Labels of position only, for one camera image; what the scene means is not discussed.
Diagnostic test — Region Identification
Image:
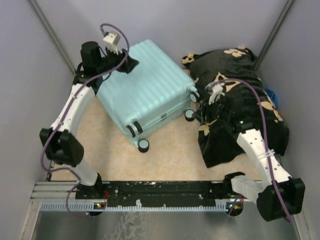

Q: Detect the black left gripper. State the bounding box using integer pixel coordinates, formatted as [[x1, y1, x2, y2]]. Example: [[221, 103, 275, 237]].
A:
[[95, 45, 139, 75]]

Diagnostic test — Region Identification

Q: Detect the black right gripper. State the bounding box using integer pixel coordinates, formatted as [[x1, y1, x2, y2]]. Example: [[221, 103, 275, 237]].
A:
[[191, 94, 230, 124]]

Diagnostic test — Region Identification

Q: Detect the black floral fleece blanket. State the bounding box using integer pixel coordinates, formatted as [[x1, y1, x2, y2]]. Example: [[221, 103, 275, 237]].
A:
[[182, 47, 290, 168]]

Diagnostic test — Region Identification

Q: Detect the light teal hardshell suitcase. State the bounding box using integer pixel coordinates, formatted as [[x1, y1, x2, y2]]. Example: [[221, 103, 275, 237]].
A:
[[96, 39, 200, 153]]

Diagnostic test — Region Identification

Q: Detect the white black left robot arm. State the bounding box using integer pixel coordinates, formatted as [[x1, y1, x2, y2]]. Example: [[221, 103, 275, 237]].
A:
[[39, 41, 139, 199]]

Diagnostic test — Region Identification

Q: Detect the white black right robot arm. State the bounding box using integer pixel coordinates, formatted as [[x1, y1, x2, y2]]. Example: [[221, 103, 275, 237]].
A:
[[195, 99, 306, 222]]

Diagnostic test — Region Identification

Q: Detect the yellow and blue garment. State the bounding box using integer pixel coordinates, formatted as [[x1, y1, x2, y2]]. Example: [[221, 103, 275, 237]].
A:
[[264, 87, 279, 110]]

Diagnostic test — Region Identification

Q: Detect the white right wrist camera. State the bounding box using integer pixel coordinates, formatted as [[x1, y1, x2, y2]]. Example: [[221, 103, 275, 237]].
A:
[[205, 81, 224, 105]]

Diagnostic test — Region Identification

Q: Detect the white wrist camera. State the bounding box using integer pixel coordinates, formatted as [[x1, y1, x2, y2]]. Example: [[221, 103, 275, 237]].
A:
[[102, 32, 121, 55], [205, 81, 224, 105]]

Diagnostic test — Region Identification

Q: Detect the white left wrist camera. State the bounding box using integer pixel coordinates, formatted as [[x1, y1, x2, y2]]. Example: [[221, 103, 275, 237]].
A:
[[102, 32, 121, 55]]

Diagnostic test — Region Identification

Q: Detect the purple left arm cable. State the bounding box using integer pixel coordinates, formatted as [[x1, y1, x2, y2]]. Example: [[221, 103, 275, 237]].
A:
[[39, 23, 130, 218]]

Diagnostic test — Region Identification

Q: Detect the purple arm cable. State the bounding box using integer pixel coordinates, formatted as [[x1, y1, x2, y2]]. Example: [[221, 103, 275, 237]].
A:
[[39, 23, 130, 218], [211, 78, 292, 224]]

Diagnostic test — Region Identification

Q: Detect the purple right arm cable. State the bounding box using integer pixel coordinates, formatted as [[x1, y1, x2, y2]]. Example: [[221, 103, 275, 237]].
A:
[[211, 78, 292, 224]]

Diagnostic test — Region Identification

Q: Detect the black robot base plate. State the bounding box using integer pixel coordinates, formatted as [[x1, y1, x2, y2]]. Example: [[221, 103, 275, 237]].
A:
[[75, 181, 237, 207]]

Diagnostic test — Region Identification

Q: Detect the aluminium frame rail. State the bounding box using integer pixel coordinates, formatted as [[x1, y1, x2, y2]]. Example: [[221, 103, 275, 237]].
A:
[[19, 180, 315, 240]]

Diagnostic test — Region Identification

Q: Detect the white cable duct strip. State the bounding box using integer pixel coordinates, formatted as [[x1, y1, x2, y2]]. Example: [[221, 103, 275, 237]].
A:
[[40, 198, 234, 213]]

